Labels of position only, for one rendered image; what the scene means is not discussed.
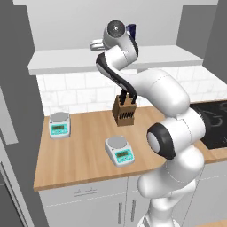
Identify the dark grey cabinet door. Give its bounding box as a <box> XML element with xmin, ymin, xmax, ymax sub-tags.
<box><xmin>203</xmin><ymin>0</ymin><xmax>227</xmax><ymax>75</ymax></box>

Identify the dark blue cereal box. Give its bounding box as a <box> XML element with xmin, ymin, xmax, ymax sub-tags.
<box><xmin>125</xmin><ymin>24</ymin><xmax>137</xmax><ymax>41</ymax></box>

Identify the grey cupboard door handle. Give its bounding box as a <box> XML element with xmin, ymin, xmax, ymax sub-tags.
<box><xmin>130</xmin><ymin>200</ymin><xmax>137</xmax><ymax>223</ymax></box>
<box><xmin>117</xmin><ymin>201</ymin><xmax>124</xmax><ymax>226</ymax></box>

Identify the grey drawer handle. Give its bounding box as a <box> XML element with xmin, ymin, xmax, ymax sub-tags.
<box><xmin>74</xmin><ymin>188</ymin><xmax>98</xmax><ymax>198</ymax></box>

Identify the light grey cupboard door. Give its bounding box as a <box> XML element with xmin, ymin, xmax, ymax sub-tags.
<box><xmin>127</xmin><ymin>175</ymin><xmax>153</xmax><ymax>227</ymax></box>
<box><xmin>43</xmin><ymin>192</ymin><xmax>129</xmax><ymax>227</ymax></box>

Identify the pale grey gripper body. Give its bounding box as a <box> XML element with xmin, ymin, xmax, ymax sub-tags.
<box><xmin>89</xmin><ymin>38</ymin><xmax>106</xmax><ymax>53</ymax></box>

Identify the dark grey tall fridge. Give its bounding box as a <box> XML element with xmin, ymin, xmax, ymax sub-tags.
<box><xmin>0</xmin><ymin>0</ymin><xmax>50</xmax><ymax>227</ymax></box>

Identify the light grey open wall cabinet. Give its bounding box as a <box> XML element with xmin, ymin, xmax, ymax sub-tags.
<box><xmin>12</xmin><ymin>0</ymin><xmax>220</xmax><ymax>76</ymax></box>

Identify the light grey base cabinet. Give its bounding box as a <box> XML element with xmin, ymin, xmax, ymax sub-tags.
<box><xmin>180</xmin><ymin>160</ymin><xmax>227</xmax><ymax>227</ymax></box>

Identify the light grey drawer front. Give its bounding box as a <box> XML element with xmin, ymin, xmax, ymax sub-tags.
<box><xmin>38</xmin><ymin>176</ymin><xmax>129</xmax><ymax>208</ymax></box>

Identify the brown wooden knife block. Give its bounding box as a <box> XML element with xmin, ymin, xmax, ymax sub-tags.
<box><xmin>112</xmin><ymin>95</ymin><xmax>137</xmax><ymax>128</ymax></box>

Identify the white teal digital scale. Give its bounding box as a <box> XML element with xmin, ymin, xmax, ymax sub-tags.
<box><xmin>48</xmin><ymin>111</ymin><xmax>72</xmax><ymax>140</ymax></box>
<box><xmin>104</xmin><ymin>135</ymin><xmax>137</xmax><ymax>168</ymax></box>

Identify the black hob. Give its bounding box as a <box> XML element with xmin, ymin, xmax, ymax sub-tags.
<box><xmin>189</xmin><ymin>100</ymin><xmax>227</xmax><ymax>151</ymax></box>

